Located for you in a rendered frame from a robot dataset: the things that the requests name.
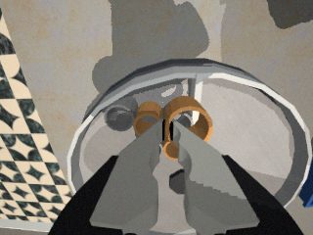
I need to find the bronze bushing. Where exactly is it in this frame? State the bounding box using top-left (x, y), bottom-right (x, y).
top-left (133, 101), bottom-right (163, 136)
top-left (163, 131), bottom-right (178, 161)
top-left (164, 96), bottom-right (213, 148)

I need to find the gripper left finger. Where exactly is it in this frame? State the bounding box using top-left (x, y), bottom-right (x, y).
top-left (48, 118), bottom-right (165, 235)

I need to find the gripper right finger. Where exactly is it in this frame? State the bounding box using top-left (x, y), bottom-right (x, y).
top-left (169, 119), bottom-right (304, 235)

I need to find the blue plastic crate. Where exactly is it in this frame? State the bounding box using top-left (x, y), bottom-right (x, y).
top-left (296, 156), bottom-right (313, 208)

